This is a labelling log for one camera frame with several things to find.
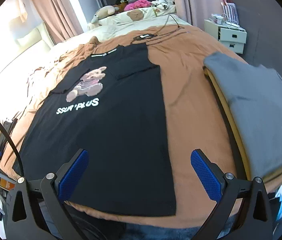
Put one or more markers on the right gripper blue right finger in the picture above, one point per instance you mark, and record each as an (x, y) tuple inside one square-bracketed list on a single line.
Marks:
[(209, 174)]

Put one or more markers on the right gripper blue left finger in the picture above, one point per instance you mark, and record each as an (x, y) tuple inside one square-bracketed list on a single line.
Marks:
[(69, 175)]

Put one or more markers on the black bear print t-shirt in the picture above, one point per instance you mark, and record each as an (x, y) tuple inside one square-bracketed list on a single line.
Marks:
[(112, 106)]

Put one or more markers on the brown bed sheet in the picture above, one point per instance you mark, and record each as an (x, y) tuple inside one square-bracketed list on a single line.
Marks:
[(193, 116)]

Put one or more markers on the grey folded garment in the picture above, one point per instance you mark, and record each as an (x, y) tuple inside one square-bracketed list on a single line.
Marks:
[(254, 97)]

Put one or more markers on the white bedside drawer cabinet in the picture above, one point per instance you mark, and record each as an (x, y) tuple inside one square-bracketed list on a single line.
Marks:
[(231, 37)]

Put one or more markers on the beige plush toy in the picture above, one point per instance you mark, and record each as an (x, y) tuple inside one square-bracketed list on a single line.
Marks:
[(102, 13)]

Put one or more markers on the pink curtain left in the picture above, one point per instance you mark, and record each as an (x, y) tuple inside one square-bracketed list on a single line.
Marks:
[(60, 19)]

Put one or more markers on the white patterned cloth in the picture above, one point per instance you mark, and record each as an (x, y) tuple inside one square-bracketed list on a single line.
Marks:
[(163, 5)]

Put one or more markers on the pink fluffy plush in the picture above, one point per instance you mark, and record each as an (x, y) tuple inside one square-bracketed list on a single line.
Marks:
[(137, 4)]

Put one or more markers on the black charger with cables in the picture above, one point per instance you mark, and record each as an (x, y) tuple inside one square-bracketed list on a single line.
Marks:
[(149, 36)]

